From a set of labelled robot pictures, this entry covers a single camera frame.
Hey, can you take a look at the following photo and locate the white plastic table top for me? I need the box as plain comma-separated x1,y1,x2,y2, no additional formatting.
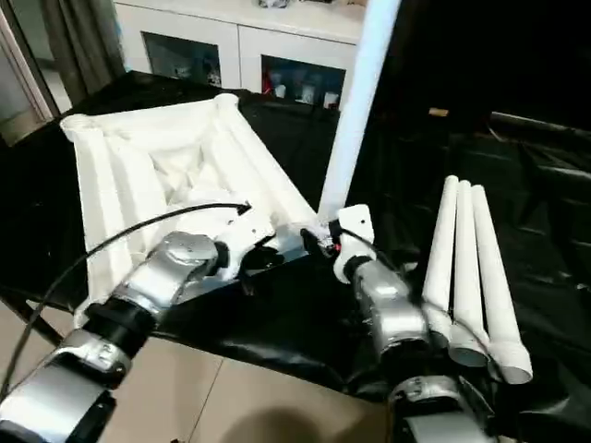
59,92,324,327

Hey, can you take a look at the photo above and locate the white cabinet with glass doors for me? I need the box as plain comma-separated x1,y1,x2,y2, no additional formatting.
113,0,366,112

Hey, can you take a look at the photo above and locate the white plastic table leg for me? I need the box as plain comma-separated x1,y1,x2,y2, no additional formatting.
450,180,491,368
421,174,461,350
470,184,535,385
316,0,403,232

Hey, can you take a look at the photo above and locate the grey curtain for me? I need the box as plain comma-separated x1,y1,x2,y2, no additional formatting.
41,0,126,112

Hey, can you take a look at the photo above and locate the black mat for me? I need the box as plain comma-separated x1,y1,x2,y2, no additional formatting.
0,68,591,443

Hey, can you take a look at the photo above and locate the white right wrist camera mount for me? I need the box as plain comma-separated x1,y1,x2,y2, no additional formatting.
332,205,376,283

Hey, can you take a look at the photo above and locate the black backdrop cloth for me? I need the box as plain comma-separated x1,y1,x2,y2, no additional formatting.
364,0,591,130

